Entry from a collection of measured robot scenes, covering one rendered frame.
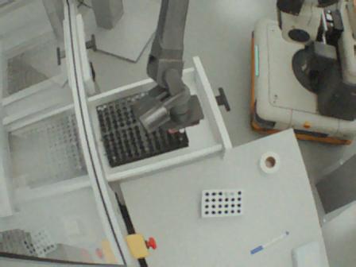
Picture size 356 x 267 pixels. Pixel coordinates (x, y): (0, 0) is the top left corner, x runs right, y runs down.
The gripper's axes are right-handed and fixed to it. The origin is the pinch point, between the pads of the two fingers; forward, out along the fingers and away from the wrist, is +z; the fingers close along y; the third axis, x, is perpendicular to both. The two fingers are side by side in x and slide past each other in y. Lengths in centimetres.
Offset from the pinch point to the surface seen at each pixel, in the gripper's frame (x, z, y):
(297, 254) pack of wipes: 47, 16, -24
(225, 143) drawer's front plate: 7.6, 1.7, -9.1
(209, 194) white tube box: 16.8, 15.0, -2.1
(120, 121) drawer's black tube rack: -8.3, 5.7, 15.7
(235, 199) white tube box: 20.9, 15.0, -9.0
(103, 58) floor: -86, 91, 25
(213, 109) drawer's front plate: -2.3, 1.6, -9.1
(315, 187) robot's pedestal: 21, 97, -64
